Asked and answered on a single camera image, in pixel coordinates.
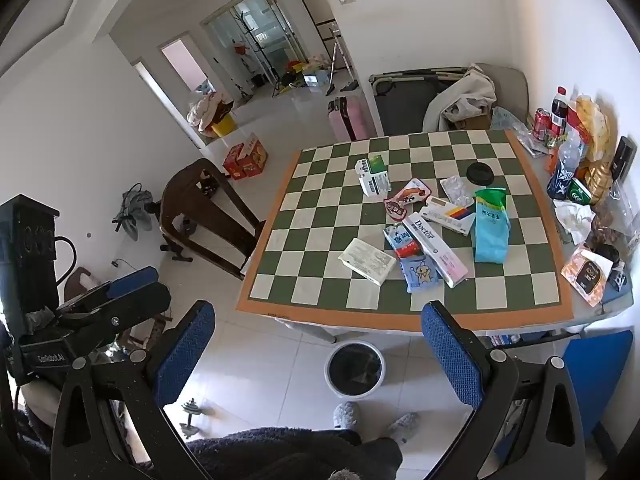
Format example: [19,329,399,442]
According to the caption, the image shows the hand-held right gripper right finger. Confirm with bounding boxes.
[421,301,596,480]

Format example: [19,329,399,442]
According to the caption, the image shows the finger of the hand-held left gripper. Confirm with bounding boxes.
[62,282,173,335]
[59,266,160,317]

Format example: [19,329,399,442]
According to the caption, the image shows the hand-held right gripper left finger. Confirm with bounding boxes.
[50,301,216,480]

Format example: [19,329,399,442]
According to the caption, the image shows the blue cartoon packet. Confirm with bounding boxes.
[398,255,441,294]

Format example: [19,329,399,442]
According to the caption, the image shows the white trash bin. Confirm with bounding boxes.
[325,341,387,400]

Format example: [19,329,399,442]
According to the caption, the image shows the long white pink box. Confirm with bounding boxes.
[402,212,469,288]

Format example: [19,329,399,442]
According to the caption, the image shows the red blue snack packet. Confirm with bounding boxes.
[382,224,421,261]

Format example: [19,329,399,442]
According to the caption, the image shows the teal paper bag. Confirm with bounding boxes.
[473,187,511,264]

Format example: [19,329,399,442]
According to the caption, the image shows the white box with coloured stripes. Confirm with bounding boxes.
[419,196,477,237]

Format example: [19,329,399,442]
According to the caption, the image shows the pink snack packet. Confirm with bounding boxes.
[383,178,432,221]

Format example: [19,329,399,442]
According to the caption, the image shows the green white carton box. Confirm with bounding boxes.
[355,155,392,197]

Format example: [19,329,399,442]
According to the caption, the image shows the black dumbbell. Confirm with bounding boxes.
[177,398,203,438]

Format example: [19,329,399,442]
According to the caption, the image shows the grey floor fan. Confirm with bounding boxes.
[112,184,161,246]

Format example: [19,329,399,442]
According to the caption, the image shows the dark wooden chair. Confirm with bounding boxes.
[160,158,267,281]

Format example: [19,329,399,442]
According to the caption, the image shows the blue chair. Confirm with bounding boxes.
[560,330,635,461]

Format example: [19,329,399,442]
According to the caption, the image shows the dark fleece clothing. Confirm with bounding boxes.
[185,427,403,480]

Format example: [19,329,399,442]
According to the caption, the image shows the red gift carton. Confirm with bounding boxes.
[222,144,248,181]
[240,132,269,177]

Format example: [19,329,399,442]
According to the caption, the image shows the orange snack packet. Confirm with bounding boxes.
[561,245,614,307]

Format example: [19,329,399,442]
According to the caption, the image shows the clear plastic bag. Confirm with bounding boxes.
[490,106,526,131]
[440,176,475,208]

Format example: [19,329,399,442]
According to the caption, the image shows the green white checkered tablecloth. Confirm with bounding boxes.
[236,129,574,333]

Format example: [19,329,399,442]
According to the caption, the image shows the yellow bin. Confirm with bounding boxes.
[210,112,236,138]

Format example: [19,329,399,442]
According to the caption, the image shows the black round lid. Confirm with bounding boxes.
[466,162,495,184]

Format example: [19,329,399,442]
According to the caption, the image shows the pile of light clothes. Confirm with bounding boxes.
[186,92,235,133]

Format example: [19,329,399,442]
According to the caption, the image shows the crumpled white tissue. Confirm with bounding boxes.
[552,200,596,246]

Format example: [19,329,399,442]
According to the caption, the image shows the green drink can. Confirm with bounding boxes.
[570,177,593,206]

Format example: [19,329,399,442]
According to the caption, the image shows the clear bag of nuts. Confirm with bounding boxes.
[590,180,640,261]

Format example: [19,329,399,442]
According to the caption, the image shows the blue label water bottle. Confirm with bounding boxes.
[546,132,583,200]

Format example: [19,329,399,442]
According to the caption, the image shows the golden snack bag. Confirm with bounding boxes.
[582,157,616,201]

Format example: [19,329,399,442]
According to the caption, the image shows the cardboard box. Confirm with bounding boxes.
[445,110,493,131]

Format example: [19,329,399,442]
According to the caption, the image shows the red drink can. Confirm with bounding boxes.
[532,108,552,141]

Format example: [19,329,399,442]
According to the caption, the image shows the pink suitcase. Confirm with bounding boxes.
[327,95,371,142]

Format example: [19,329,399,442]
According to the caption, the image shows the dark folding bed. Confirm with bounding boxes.
[369,67,468,137]

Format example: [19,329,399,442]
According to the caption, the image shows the black coat rack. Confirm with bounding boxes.
[232,10,281,98]

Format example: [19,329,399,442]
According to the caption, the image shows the white crumpled clothes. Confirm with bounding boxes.
[422,67,498,131]

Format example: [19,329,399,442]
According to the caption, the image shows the yellow snack bag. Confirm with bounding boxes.
[575,95,612,161]

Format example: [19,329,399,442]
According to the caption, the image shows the cola bottle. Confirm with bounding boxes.
[550,86,569,136]

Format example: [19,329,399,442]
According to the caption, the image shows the beige armchair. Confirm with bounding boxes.
[475,62,530,126]

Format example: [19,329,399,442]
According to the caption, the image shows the metal ladder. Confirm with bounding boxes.
[326,30,358,97]

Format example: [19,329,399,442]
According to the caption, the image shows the black cable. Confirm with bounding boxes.
[52,236,77,288]

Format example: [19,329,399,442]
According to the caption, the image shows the black wall device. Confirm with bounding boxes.
[614,136,638,181]

